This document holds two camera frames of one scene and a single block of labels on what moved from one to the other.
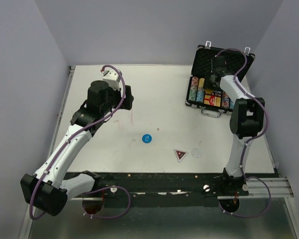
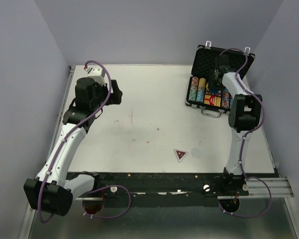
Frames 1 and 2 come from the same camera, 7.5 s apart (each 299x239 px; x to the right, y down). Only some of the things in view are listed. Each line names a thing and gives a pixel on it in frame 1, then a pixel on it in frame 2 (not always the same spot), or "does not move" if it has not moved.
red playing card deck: x=212 y=100 does not move
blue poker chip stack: x=200 y=96 does not move
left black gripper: x=127 y=104 → x=115 y=97
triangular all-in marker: x=180 y=154 does not move
